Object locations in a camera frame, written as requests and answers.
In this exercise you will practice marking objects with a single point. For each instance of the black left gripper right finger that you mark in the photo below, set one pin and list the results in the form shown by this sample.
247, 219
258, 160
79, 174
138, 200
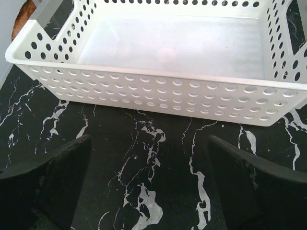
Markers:
257, 194

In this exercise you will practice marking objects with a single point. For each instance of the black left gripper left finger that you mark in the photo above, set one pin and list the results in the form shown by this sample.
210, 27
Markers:
42, 193

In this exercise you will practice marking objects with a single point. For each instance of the white perforated storage basket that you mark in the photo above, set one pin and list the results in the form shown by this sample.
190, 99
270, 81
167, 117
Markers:
225, 60

